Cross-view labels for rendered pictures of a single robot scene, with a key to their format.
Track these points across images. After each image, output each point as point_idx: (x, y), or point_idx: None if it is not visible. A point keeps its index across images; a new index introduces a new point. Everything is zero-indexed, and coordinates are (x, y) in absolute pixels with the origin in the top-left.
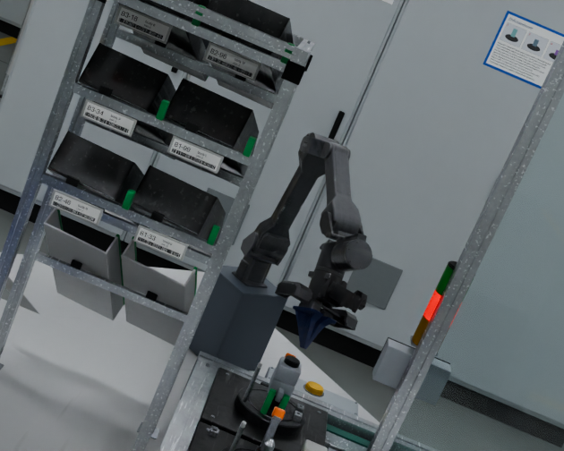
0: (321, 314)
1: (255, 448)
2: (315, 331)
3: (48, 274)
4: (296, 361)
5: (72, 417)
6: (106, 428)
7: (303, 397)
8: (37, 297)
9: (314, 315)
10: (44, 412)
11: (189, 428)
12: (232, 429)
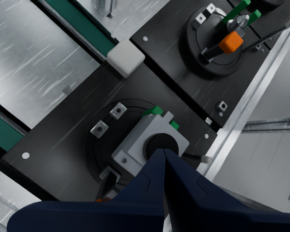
0: (267, 214)
1: (206, 66)
2: (160, 176)
3: None
4: (160, 139)
5: (238, 192)
6: (221, 181)
7: (13, 209)
8: None
9: (284, 212)
10: (254, 194)
11: (228, 124)
12: (195, 113)
